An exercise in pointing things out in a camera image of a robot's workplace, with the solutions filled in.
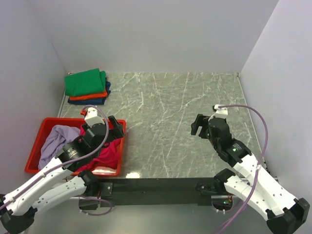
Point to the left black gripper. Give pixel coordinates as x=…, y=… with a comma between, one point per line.
x=116, y=132

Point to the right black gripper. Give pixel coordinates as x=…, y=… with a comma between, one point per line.
x=200, y=121

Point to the pink red t-shirt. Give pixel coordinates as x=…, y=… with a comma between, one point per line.
x=107, y=158

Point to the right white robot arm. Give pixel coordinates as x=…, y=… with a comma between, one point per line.
x=249, y=181

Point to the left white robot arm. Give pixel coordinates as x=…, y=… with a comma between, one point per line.
x=61, y=178

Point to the folded navy t-shirt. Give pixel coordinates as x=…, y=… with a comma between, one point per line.
x=93, y=101

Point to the folded orange t-shirt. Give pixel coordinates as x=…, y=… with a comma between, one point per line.
x=90, y=96

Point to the folded green t-shirt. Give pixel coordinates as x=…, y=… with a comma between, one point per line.
x=84, y=83

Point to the lavender t-shirt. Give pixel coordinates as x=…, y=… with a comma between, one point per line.
x=58, y=137

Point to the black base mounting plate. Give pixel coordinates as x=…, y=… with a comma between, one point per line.
x=157, y=191

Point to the red plastic bin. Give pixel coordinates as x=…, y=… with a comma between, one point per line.
x=45, y=129

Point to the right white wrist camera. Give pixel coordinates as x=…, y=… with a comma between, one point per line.
x=219, y=112

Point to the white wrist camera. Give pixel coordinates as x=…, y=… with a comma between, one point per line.
x=219, y=112
x=91, y=116

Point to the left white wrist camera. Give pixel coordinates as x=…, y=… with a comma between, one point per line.
x=91, y=116

